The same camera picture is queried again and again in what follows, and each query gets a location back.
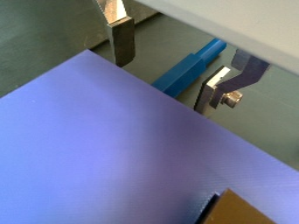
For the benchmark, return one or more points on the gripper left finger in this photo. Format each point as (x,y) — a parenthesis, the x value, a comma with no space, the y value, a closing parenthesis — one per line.
(121,30)

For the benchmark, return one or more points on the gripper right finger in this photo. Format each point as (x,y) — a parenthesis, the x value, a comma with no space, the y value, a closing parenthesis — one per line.
(219,91)

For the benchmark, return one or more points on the blue hexagonal peg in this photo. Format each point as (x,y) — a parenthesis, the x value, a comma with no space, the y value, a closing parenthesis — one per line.
(183,74)

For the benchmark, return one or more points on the purple base block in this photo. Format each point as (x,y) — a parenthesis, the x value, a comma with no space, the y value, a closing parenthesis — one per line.
(101,150)

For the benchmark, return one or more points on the brown L-shaped block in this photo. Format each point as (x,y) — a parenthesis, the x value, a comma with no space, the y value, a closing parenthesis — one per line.
(227,208)

